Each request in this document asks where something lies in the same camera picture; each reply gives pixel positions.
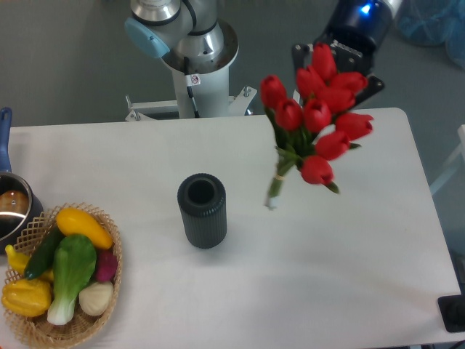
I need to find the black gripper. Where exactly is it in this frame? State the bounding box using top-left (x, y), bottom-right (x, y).
top-left (291, 1), bottom-right (391, 108)

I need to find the red tulip bouquet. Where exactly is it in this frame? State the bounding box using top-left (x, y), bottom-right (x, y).
top-left (260, 43), bottom-right (373, 210)

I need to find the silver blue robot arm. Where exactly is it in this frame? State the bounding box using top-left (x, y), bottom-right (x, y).
top-left (124, 1), bottom-right (402, 119)

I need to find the dark ribbed vase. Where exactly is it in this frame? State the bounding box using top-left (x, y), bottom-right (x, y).
top-left (177, 173), bottom-right (227, 249)

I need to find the black device at edge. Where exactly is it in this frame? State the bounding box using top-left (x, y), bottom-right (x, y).
top-left (437, 294), bottom-right (464, 333)

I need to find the purple red vegetable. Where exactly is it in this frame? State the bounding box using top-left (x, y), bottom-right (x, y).
top-left (95, 251), bottom-right (118, 282)

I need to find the yellow squash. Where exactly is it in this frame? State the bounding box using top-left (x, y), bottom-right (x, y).
top-left (55, 207), bottom-right (113, 250)

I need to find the green bok choy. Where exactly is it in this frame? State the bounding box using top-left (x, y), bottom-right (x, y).
top-left (47, 234), bottom-right (97, 326)

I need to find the white garlic bulb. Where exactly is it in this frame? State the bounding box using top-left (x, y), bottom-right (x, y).
top-left (78, 281), bottom-right (113, 316)

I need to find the dark green cucumber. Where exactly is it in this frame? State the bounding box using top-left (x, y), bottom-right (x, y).
top-left (23, 226), bottom-right (65, 280)

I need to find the small yellow pepper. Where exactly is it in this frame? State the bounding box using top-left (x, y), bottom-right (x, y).
top-left (5, 244), bottom-right (54, 283)

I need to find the yellow bell pepper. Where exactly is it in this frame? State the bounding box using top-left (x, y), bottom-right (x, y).
top-left (1, 278), bottom-right (52, 317)

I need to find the woven wicker basket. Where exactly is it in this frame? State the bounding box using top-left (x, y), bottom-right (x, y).
top-left (3, 203), bottom-right (123, 348)

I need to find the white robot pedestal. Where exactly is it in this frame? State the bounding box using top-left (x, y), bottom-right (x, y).
top-left (125, 18), bottom-right (257, 119)

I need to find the blue handled saucepan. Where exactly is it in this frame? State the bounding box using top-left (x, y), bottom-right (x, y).
top-left (1, 107), bottom-right (43, 254)

